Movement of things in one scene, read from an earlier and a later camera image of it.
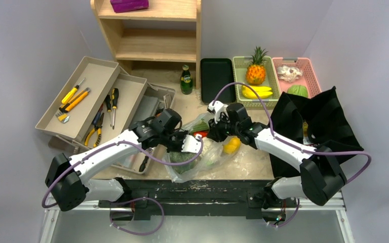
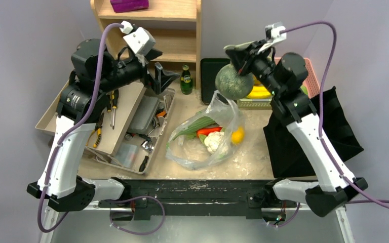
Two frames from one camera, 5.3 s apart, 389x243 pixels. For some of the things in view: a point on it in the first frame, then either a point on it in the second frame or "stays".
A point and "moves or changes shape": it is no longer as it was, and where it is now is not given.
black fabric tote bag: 315,122 stays
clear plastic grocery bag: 183,166 moves or changes shape
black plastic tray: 216,73 stays
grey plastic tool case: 146,109 stays
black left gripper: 181,134 → 162,78
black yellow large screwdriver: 115,99 stays
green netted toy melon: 180,156 → 231,84
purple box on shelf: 123,5 stays
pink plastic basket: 308,78 stays
